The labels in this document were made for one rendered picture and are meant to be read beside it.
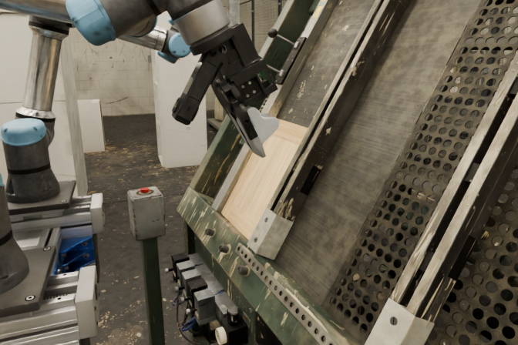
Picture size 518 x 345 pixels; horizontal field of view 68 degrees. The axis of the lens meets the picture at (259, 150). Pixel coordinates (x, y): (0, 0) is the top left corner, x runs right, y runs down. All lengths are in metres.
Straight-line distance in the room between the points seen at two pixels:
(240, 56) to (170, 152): 4.44
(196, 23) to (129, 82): 8.69
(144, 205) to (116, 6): 1.08
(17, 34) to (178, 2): 2.88
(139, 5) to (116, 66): 8.66
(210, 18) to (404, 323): 0.61
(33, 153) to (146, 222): 0.50
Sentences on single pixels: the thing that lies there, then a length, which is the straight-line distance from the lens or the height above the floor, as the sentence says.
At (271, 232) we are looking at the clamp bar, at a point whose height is 0.98.
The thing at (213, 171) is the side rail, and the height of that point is 0.97.
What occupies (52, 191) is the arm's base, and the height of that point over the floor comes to 1.06.
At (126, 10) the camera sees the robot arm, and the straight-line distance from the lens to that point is 0.58.
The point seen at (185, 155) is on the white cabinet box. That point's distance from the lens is 5.05.
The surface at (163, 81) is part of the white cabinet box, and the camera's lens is 4.86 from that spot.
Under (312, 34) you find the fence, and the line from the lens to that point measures 1.52.
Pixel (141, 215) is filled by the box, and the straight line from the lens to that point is 1.57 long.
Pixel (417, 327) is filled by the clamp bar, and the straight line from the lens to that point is 0.81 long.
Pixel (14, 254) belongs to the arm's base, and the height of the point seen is 1.09.
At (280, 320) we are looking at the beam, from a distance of 1.04.
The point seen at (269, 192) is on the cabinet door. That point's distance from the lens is 1.27.
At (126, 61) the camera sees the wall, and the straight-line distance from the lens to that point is 9.22.
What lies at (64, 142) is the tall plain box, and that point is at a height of 0.75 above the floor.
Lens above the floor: 1.49
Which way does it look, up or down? 15 degrees down
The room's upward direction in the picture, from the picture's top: straight up
